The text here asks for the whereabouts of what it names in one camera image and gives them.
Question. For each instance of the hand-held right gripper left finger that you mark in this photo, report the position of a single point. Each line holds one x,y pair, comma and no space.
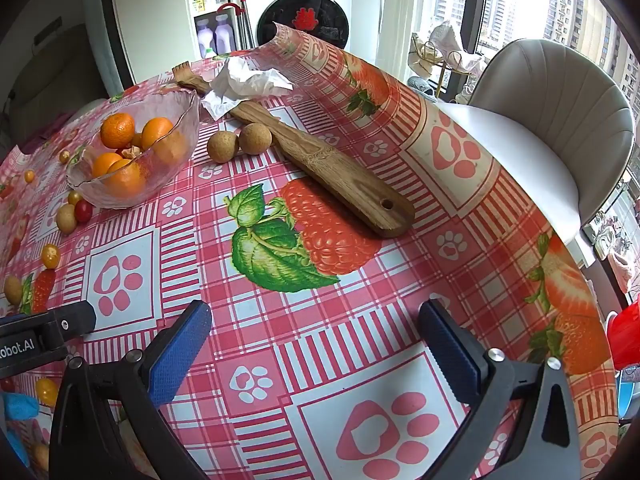
179,357

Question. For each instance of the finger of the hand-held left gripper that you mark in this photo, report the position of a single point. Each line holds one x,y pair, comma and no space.
75,321

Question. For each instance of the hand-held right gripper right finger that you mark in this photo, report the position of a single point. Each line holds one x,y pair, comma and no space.
449,355

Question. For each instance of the yellow cherry tomato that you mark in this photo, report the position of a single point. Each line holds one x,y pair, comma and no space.
64,156
50,255
30,176
46,391
75,197

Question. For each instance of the person's left hand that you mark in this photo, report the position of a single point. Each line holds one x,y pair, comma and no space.
20,406

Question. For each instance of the red cherry tomato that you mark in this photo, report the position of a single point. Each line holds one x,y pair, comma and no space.
83,211

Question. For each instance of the pink checked fruit-print tablecloth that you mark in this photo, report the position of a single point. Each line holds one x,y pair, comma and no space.
300,310

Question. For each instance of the orange mandarin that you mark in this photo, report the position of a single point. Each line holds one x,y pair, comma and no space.
174,154
125,181
105,164
118,130
157,131

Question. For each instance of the dried mandarin peel piece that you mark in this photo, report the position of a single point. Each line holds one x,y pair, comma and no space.
131,153

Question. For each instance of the red plastic container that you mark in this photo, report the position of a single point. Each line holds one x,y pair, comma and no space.
627,332

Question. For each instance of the long wooden paddle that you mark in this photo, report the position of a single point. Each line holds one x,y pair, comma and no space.
325,170

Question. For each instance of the clear glass bowl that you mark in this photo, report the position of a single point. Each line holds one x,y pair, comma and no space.
165,110

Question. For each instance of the beige padded chair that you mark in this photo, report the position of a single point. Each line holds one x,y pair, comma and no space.
565,110

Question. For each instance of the crumpled white tissue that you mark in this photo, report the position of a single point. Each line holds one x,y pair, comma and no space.
245,82

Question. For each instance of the white storage shelf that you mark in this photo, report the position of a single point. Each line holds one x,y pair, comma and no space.
190,35

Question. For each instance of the purple detergent bottle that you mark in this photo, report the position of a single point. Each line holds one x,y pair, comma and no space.
223,35
204,37

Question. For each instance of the white cloth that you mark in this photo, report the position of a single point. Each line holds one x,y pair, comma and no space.
452,42

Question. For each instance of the yellow plastic bottle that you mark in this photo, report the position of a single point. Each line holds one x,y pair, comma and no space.
196,1

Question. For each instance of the white curtain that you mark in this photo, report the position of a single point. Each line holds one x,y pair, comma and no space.
395,5

